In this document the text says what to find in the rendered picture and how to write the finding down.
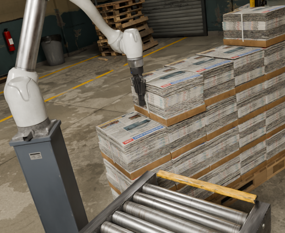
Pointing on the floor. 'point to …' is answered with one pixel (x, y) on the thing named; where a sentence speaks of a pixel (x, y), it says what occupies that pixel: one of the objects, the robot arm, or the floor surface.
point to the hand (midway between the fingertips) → (141, 100)
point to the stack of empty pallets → (117, 20)
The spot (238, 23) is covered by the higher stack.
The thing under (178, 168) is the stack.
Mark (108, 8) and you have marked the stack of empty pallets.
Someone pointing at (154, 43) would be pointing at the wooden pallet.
